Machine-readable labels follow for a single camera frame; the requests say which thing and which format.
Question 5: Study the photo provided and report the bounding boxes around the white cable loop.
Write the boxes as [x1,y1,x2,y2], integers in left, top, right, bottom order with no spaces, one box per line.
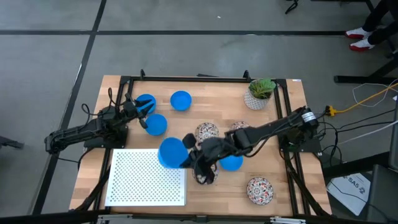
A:
[352,79,398,108]

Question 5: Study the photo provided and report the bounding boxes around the white perforated metal shelf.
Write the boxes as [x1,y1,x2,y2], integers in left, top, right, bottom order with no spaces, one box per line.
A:
[104,148,188,207]

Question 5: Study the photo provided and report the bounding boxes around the potted plant in patterned pot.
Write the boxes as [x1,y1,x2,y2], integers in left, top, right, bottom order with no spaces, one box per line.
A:
[243,78,277,111]

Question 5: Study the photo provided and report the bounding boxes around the black power cables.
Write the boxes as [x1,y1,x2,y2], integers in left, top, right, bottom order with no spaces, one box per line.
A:
[310,108,398,156]

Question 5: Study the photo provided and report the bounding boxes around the yellow extension cable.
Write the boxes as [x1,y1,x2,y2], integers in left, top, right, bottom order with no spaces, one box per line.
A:
[337,82,398,114]

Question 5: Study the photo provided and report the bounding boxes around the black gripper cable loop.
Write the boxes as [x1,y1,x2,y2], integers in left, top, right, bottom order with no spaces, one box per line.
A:
[192,161,218,186]

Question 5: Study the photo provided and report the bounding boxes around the person's red white shoe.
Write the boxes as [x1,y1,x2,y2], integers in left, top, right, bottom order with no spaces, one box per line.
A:
[344,27,374,40]
[348,37,376,52]

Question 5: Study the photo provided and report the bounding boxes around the black aluminium table frame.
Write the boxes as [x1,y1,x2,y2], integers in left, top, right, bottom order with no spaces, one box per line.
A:
[70,68,333,218]

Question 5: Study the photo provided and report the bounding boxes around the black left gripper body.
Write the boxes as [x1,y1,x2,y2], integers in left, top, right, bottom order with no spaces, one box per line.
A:
[123,92,149,130]

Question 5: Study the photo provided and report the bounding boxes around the person's leg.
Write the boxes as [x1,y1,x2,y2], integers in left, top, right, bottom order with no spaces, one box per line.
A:
[362,0,398,32]
[368,24,398,46]

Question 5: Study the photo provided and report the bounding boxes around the black floor cable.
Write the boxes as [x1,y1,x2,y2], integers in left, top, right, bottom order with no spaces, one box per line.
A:
[284,0,300,15]

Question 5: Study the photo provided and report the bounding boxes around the black equipment case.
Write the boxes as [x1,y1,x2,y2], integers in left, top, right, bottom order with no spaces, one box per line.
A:
[366,164,398,223]

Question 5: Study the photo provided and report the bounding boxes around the printed paper sheet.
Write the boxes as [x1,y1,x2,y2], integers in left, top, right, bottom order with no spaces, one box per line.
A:
[325,172,373,217]

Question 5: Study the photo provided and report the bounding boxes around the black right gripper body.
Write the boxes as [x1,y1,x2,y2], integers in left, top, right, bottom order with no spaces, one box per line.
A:
[190,136,234,184]

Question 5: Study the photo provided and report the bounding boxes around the black crossbar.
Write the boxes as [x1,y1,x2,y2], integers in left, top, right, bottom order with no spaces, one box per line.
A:
[0,208,398,224]

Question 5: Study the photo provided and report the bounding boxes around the blue plastic mini bowl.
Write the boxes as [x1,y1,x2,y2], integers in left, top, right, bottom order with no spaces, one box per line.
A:
[144,113,169,137]
[219,154,244,172]
[135,93,157,114]
[157,137,191,169]
[170,90,193,112]

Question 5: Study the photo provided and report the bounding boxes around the grey cable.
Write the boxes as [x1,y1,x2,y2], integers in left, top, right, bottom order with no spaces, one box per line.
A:
[337,119,398,146]

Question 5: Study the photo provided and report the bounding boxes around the dark floor stand foot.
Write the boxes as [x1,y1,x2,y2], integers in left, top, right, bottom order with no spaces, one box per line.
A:
[0,135,25,150]

